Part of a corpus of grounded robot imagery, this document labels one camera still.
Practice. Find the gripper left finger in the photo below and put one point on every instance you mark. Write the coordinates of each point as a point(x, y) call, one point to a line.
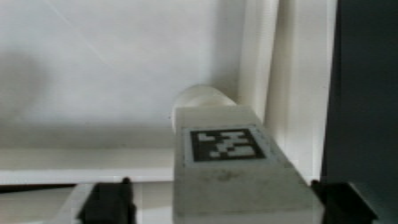
point(101, 204)

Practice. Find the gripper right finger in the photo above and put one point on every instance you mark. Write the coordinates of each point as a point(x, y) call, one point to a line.
point(348, 208)

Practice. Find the white table leg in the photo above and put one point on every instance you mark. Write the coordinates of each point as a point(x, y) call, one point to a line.
point(239, 186)

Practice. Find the white square tabletop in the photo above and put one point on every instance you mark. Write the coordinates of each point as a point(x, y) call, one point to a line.
point(103, 57)

